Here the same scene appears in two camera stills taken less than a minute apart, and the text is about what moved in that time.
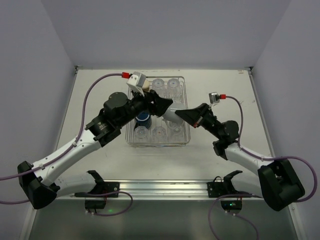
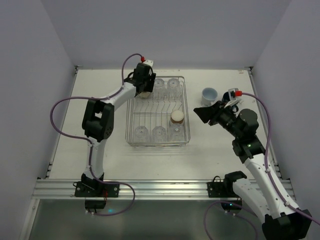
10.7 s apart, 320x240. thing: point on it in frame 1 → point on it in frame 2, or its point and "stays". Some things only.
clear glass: [159, 86] stays
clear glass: [177, 133] stays
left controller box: [95, 204] stays
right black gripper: [203, 116] → [215, 114]
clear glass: [159, 135] stays
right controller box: [232, 205] stays
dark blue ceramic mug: [143, 118] → [226, 96]
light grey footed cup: [171, 116] → [209, 95]
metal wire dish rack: [169, 130] stays
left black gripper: [150, 102] → [148, 83]
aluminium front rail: [162, 188] stays
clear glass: [141, 135] stays
